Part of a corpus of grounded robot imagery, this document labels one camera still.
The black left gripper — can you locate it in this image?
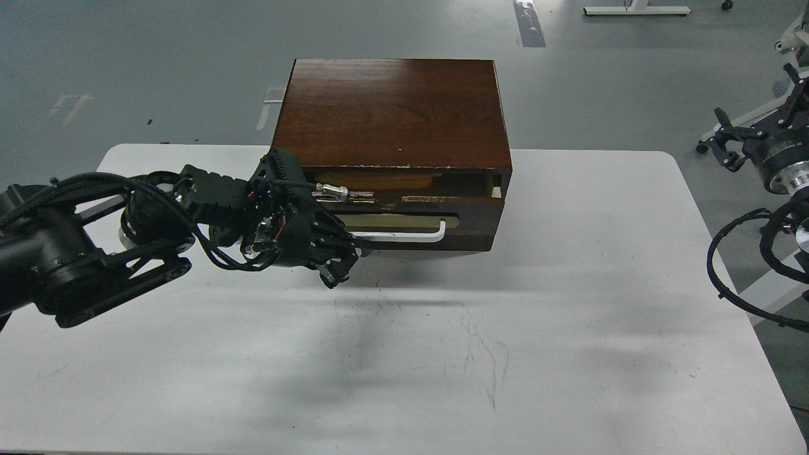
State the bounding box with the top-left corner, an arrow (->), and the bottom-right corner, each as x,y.
240,148 -> 372,289

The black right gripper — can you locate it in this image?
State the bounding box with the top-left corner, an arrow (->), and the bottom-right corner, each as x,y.
708,63 -> 808,195

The wooden drawer with white handle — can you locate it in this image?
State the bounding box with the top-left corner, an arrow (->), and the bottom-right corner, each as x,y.
314,176 -> 506,252

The yellow corn cob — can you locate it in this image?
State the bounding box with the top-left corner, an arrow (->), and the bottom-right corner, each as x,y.
312,172 -> 443,192

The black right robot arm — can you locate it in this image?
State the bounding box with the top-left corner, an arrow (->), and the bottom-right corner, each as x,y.
696,63 -> 808,333

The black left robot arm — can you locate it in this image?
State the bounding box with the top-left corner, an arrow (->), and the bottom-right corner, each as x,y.
1,148 -> 370,328

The dark wooden drawer cabinet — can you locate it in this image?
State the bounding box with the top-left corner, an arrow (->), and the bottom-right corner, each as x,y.
271,58 -> 513,253

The white table leg base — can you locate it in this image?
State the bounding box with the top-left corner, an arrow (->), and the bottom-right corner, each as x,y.
583,1 -> 691,16

